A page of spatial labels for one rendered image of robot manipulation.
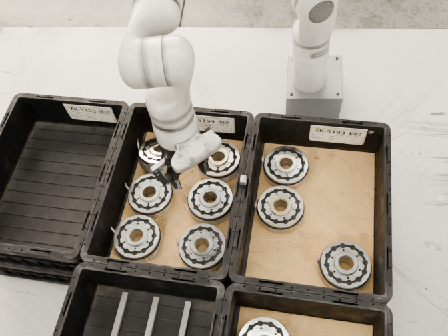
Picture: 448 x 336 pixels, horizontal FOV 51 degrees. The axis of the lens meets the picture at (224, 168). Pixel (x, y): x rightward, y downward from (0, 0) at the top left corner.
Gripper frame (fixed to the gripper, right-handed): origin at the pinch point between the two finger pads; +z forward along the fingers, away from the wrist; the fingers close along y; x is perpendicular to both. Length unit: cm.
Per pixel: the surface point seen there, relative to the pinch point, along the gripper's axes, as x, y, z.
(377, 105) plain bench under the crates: -3, -61, 31
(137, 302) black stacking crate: 8.7, 21.9, 17.8
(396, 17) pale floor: -70, -159, 100
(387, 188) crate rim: 23.3, -31.5, 7.6
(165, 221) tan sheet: -3.4, 7.5, 17.6
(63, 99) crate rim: -41.4, 11.3, 7.5
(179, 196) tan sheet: -6.7, 1.6, 17.6
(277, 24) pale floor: -106, -108, 100
